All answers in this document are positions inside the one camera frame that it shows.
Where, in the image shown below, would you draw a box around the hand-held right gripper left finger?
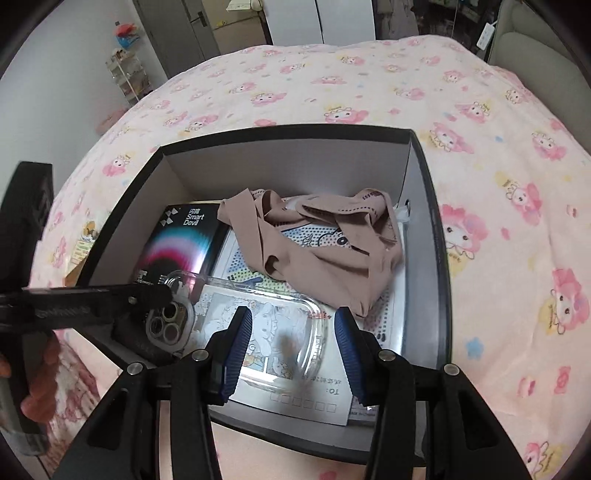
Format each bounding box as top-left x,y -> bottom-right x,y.
53,305 -> 254,480

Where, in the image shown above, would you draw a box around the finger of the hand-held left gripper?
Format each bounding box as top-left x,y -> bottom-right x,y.
21,283 -> 172,308
0,295 -> 139,332

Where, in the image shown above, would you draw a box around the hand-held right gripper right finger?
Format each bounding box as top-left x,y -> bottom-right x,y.
333,305 -> 532,480

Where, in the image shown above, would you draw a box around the clear phone case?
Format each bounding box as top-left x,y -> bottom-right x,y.
145,272 -> 331,384

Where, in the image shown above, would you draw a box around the colouring card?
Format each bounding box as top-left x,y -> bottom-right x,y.
191,284 -> 338,407

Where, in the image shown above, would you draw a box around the black gradient-print box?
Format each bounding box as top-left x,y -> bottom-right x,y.
136,202 -> 229,287

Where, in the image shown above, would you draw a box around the white paper postcard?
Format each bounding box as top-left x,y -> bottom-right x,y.
228,369 -> 352,428

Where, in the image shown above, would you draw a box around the tan fabric underwear garment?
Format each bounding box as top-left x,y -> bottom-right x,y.
217,187 -> 407,318

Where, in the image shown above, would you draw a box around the black storage box container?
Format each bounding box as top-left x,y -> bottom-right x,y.
81,122 -> 453,455

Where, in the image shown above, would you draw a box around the person's left hand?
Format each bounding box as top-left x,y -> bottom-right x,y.
0,332 -> 63,423

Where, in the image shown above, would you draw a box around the yellow green packet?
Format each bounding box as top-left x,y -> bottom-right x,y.
69,220 -> 100,278

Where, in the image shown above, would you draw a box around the pink printed pajama trousers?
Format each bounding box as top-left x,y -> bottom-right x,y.
46,332 -> 125,462

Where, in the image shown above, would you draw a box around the pink cartoon printed blanket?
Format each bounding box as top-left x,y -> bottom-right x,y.
28,34 -> 591,480

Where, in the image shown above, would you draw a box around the grey door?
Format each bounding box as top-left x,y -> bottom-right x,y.
134,0 -> 221,79

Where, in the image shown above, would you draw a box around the cardboard box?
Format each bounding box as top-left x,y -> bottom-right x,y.
210,0 -> 269,54

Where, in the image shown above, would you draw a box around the beige sofa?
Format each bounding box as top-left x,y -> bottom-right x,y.
487,0 -> 591,153

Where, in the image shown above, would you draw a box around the cluttered dark shelf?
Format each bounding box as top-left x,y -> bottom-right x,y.
374,0 -> 504,47

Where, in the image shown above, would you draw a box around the white power strip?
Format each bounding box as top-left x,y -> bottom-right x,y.
475,23 -> 497,51

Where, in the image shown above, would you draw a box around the white wire rack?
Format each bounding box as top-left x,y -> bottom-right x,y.
105,51 -> 153,107

